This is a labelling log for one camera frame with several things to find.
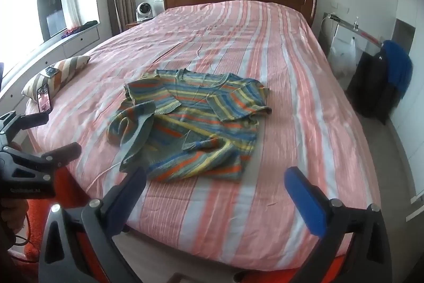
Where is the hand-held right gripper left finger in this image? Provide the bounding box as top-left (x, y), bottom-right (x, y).
top-left (38, 166), bottom-right (148, 283)

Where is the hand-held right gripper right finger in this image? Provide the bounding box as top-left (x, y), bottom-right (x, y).
top-left (285, 166), bottom-right (393, 283)

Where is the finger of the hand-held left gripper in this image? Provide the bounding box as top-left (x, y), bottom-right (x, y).
top-left (3, 141), bottom-right (82, 171)
top-left (0, 110), bottom-right (50, 147)

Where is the striped knit sweater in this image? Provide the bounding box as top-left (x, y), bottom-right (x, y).
top-left (107, 68), bottom-right (273, 183)

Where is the person's left hand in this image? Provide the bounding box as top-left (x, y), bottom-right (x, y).
top-left (0, 199), bottom-right (29, 239)

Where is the black smartphone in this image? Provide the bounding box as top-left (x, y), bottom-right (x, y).
top-left (36, 83), bottom-right (54, 113)

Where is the orange fuzzy cloth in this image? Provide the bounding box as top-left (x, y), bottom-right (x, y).
top-left (13, 167), bottom-right (133, 283)

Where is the striped pillow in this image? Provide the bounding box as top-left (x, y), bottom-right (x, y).
top-left (21, 55), bottom-right (91, 103)

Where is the white window bench cabinet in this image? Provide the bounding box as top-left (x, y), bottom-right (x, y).
top-left (0, 25), bottom-right (100, 128)

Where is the purple red cloth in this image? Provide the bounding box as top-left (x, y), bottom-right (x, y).
top-left (60, 27), bottom-right (83, 39)

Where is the window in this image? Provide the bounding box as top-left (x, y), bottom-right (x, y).
top-left (0, 0), bottom-right (67, 78)

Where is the black chair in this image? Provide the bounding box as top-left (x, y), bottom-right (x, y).
top-left (346, 46), bottom-right (398, 126)

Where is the wooden nightstand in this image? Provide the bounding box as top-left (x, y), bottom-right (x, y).
top-left (124, 20), bottom-right (144, 32)

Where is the white plastic bag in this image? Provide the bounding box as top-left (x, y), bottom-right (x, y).
top-left (329, 37), bottom-right (359, 86)

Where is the white round fan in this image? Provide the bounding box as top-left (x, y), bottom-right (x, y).
top-left (136, 1), bottom-right (156, 21)

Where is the pink striped bed cover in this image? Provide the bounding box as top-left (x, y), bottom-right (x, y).
top-left (25, 0), bottom-right (381, 272)

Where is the white bedside cabinet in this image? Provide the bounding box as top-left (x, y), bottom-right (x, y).
top-left (323, 12), bottom-right (385, 48)

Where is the black cable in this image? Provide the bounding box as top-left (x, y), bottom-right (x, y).
top-left (10, 200), bottom-right (37, 257)

